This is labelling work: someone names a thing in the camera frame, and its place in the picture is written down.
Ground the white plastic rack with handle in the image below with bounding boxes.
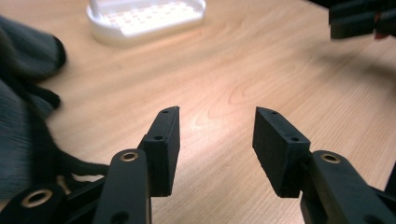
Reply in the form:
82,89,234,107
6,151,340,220
86,0,207,48

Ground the dark grey cloth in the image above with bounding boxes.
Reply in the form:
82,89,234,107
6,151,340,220
0,15,110,200

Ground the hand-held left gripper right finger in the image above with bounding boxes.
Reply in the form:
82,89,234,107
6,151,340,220
252,106,311,199

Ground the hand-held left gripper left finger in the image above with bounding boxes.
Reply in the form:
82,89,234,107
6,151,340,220
137,105,181,198

